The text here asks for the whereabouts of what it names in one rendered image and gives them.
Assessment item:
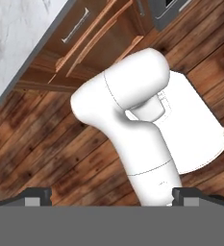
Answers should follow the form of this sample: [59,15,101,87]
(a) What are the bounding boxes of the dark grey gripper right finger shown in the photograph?
[171,186,224,208]

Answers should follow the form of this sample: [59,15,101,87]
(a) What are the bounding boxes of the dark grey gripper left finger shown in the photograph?
[0,186,53,208]

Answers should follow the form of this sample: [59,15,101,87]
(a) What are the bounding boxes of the wooden drawer front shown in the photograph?
[36,0,115,66]

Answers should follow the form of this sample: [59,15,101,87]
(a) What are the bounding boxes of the wooden cupboard door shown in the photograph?
[55,0,145,80]

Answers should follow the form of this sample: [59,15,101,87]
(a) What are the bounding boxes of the grey steel appliance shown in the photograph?
[148,0,203,32]

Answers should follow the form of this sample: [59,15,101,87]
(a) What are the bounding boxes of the silver drawer handle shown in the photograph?
[61,7,91,45]

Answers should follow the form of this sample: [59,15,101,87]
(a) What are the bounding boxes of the silver cupboard door handle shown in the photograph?
[136,0,147,18]

